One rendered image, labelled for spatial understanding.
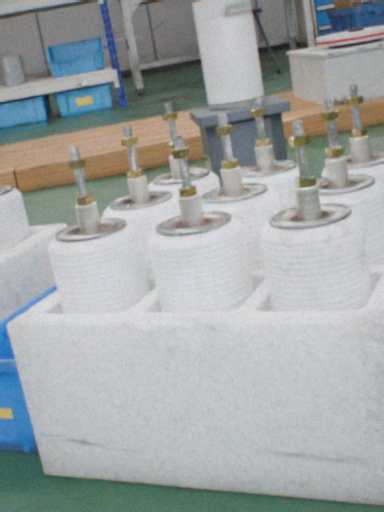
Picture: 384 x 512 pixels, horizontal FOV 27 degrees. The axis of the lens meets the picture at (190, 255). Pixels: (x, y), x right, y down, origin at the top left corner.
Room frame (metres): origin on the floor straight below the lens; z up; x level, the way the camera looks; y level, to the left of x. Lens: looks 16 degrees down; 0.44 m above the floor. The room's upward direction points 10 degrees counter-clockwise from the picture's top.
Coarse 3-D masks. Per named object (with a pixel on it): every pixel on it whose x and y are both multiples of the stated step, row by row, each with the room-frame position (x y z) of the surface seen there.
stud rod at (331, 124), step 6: (324, 102) 0.81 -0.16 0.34; (330, 102) 0.81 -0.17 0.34; (330, 108) 0.81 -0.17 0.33; (330, 120) 0.81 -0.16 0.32; (330, 126) 0.81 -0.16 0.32; (336, 126) 0.81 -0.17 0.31; (330, 132) 0.81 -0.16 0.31; (336, 132) 0.81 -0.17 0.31; (330, 138) 0.81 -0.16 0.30; (336, 138) 0.81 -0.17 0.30; (330, 144) 0.81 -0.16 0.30; (336, 144) 0.81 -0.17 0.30; (336, 156) 0.81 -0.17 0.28
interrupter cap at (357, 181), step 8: (352, 176) 0.83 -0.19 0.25; (360, 176) 0.83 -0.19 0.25; (368, 176) 0.82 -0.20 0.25; (320, 184) 0.83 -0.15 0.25; (352, 184) 0.81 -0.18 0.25; (360, 184) 0.79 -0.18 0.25; (368, 184) 0.78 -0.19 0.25; (320, 192) 0.78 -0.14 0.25; (328, 192) 0.78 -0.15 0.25; (336, 192) 0.78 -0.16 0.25; (344, 192) 0.77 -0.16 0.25
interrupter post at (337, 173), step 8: (328, 160) 0.81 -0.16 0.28; (336, 160) 0.80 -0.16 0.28; (344, 160) 0.80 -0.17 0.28; (328, 168) 0.81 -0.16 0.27; (336, 168) 0.80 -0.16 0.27; (344, 168) 0.80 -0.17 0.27; (328, 176) 0.81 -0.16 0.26; (336, 176) 0.80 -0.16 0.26; (344, 176) 0.80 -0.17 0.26; (328, 184) 0.81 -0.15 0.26; (336, 184) 0.80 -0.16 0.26; (344, 184) 0.80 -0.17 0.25
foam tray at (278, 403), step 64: (64, 320) 0.75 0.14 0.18; (128, 320) 0.72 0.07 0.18; (192, 320) 0.69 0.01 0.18; (256, 320) 0.66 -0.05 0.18; (320, 320) 0.63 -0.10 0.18; (64, 384) 0.75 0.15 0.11; (128, 384) 0.72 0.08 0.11; (192, 384) 0.69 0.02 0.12; (256, 384) 0.66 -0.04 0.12; (320, 384) 0.63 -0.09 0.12; (64, 448) 0.76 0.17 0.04; (128, 448) 0.72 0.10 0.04; (192, 448) 0.69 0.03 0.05; (256, 448) 0.66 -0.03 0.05; (320, 448) 0.63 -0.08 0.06
